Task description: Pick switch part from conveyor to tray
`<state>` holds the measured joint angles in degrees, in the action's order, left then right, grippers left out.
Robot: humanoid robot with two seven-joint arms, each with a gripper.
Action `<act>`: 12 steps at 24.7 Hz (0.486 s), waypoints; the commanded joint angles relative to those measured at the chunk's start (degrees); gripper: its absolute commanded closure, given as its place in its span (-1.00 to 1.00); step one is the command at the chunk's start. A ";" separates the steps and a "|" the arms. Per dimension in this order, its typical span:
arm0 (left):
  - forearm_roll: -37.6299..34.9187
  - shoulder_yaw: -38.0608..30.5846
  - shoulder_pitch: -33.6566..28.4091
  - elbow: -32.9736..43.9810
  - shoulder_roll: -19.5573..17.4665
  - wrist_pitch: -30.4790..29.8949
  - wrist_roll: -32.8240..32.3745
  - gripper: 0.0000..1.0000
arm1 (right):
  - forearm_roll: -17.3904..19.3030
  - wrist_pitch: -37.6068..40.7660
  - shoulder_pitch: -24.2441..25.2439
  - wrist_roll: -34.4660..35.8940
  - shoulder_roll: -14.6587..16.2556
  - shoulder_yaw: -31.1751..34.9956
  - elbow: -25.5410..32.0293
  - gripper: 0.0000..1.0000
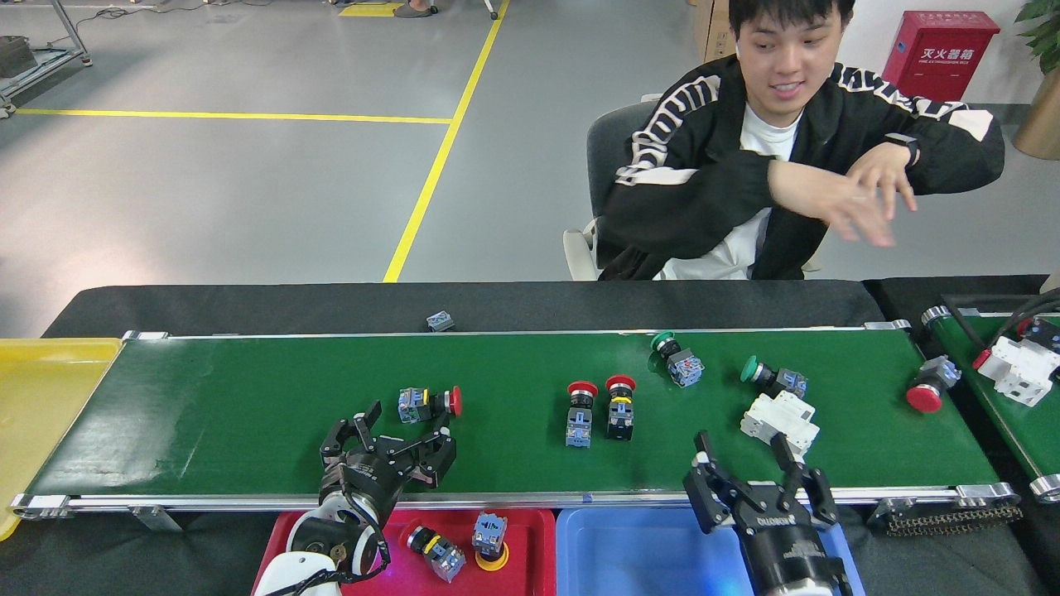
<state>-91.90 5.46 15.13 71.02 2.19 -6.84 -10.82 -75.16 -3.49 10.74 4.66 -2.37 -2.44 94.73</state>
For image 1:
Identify white circuit breaker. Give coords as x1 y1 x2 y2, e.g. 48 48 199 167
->
972 334 1060 409
739 389 822 458

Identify person's right hand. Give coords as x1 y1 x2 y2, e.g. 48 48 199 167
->
816 184 901 249

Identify red fire extinguisher box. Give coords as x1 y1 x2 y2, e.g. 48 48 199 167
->
880 10 1001 103

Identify potted plant gold planter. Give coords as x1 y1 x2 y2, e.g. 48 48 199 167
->
1012 0 1060 161

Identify yellow plastic tray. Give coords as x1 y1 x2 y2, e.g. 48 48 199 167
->
0 337 125 541

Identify yellow push button switch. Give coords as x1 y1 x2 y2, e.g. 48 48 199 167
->
471 511 511 573

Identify black table cloth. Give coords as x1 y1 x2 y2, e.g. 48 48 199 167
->
861 273 1060 596
0 279 1048 596

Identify brown cardboard box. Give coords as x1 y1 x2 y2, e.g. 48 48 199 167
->
694 0 740 64

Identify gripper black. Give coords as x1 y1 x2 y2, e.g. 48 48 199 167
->
682 430 847 593
317 401 458 524

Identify red plastic tray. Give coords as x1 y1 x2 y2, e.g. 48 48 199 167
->
253 507 557 596

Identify green push button switch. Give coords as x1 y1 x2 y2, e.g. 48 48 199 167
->
649 329 706 389
739 354 810 401

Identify green conveyor belt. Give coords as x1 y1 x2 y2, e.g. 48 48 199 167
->
922 305 1060 504
8 321 1021 521

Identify black drive chain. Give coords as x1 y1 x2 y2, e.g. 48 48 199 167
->
882 503 1024 537

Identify blue plastic tray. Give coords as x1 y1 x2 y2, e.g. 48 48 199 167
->
555 507 866 596

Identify red mushroom button switch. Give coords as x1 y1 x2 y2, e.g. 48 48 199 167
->
904 354 963 415

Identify dark grey equipment box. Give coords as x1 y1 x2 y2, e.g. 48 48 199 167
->
0 35 39 79

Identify silver metal rack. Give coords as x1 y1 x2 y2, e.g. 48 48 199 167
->
0 0 94 118

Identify person's left hand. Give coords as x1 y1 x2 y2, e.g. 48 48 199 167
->
843 142 920 223

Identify black cable bundle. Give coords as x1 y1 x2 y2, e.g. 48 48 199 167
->
942 290 1060 350

